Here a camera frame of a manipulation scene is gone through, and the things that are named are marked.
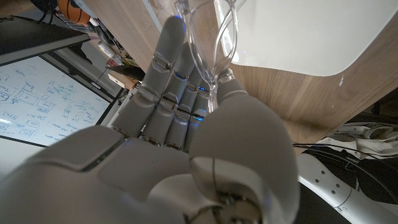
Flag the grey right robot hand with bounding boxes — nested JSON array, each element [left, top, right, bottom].
[[0, 14, 301, 224]]

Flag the clear plastic glasses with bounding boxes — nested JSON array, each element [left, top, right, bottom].
[[174, 0, 239, 113]]

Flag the white square plate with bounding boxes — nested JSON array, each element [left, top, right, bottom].
[[214, 0, 398, 77]]

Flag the black computer monitor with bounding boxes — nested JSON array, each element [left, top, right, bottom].
[[0, 15, 91, 67]]

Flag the orange basketball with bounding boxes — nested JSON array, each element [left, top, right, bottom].
[[57, 0, 91, 26]]

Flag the whiteboard with black frame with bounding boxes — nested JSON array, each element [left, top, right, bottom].
[[0, 54, 114, 147]]

